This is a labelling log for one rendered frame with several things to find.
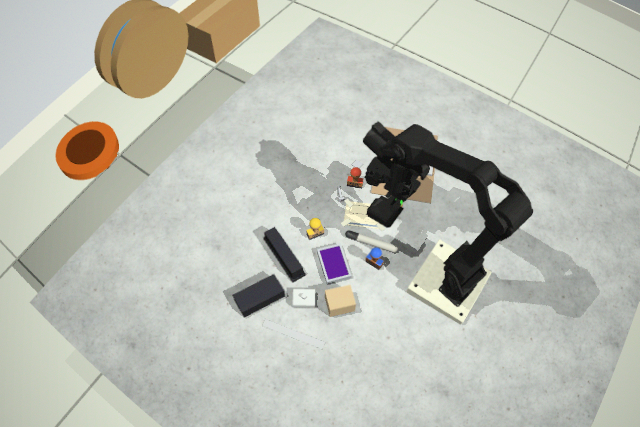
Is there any cream paper card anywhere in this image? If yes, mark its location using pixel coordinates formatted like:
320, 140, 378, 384
341, 199, 385, 231

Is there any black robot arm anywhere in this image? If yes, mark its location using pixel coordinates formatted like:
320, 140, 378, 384
363, 122, 533, 307

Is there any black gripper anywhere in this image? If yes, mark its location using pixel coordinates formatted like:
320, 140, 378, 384
367, 165, 430, 228

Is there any white marker pen with grey cap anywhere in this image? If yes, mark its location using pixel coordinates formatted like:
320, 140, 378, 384
345, 230, 398, 253

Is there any tan cardboard box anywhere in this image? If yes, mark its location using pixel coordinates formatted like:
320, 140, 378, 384
325, 285, 356, 317

